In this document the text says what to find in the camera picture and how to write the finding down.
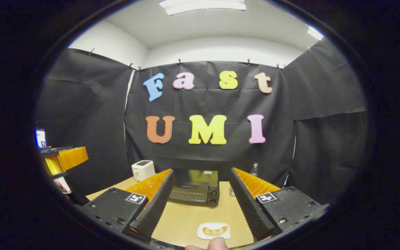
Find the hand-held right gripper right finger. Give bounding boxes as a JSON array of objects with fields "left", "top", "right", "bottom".
[{"left": 229, "top": 167, "right": 331, "bottom": 242}]

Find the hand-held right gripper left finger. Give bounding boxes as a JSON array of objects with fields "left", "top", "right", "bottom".
[{"left": 81, "top": 169, "right": 175, "bottom": 242}]

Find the black electric oven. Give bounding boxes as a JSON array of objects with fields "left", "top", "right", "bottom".
[{"left": 168, "top": 169, "right": 220, "bottom": 208}]

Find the golden croissant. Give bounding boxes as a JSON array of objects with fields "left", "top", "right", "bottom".
[{"left": 202, "top": 226, "right": 228, "bottom": 236}]

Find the white toaster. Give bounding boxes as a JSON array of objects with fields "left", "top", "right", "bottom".
[{"left": 132, "top": 160, "right": 156, "bottom": 182}]

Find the white plate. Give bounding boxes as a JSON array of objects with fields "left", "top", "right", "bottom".
[{"left": 197, "top": 223, "right": 231, "bottom": 240}]

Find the black backdrop cloth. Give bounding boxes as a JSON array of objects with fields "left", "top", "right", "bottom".
[{"left": 35, "top": 37, "right": 369, "bottom": 205}]

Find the ceiling light panel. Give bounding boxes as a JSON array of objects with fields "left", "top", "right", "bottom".
[
  {"left": 158, "top": 0, "right": 246, "bottom": 16},
  {"left": 307, "top": 26, "right": 324, "bottom": 40}
]

